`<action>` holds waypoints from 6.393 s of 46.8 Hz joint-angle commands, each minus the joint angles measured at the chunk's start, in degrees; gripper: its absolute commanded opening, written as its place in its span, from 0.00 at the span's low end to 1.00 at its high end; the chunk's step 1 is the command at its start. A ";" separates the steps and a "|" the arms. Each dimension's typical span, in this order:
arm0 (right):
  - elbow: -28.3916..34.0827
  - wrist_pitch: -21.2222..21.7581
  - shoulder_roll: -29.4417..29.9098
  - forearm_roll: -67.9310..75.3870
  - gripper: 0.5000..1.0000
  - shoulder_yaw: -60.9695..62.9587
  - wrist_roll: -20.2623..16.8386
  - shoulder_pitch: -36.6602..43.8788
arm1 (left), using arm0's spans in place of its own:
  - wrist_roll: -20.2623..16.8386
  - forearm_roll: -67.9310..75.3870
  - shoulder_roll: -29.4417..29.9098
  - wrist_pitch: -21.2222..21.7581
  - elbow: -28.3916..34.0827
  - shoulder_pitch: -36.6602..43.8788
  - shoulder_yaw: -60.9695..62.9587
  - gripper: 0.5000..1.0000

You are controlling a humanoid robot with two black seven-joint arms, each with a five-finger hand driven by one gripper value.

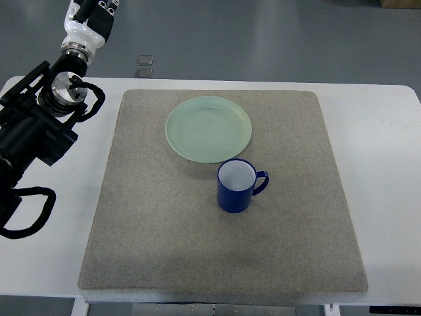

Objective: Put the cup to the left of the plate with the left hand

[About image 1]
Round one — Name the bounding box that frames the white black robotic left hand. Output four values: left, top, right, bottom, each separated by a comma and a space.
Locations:
61, 1, 120, 63

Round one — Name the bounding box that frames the blue enamel mug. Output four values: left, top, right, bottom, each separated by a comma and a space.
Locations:
216, 159, 270, 214

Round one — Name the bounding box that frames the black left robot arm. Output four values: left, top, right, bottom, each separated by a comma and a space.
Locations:
1, 46, 105, 239

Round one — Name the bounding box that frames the metal floor outlet plate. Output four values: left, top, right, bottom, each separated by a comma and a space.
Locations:
134, 55, 153, 78

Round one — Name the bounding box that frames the light green plate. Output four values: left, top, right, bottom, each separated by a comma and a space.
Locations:
165, 96, 253, 163

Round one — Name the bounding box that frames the grey felt mat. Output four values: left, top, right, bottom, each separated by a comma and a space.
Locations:
79, 90, 368, 298

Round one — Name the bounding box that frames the cardboard box corner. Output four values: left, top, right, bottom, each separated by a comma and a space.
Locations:
379, 0, 421, 9

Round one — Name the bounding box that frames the black cable loop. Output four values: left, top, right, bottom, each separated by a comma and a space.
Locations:
0, 186, 57, 240

